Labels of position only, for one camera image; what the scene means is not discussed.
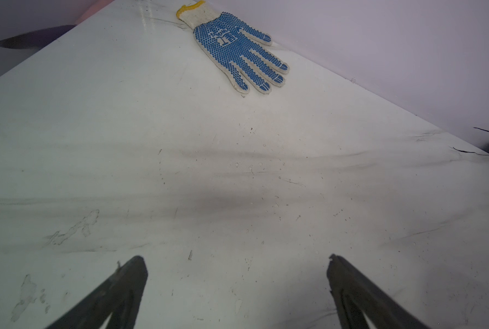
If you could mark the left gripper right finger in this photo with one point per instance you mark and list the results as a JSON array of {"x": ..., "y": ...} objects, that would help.
[{"x": 358, "y": 299}]

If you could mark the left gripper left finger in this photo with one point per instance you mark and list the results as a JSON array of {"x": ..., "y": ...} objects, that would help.
[{"x": 114, "y": 304}]

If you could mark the purple pink knife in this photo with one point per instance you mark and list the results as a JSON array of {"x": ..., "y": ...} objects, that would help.
[{"x": 41, "y": 38}]

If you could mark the blue dotted work glove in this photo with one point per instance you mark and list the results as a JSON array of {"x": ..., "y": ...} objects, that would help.
[{"x": 235, "y": 47}]

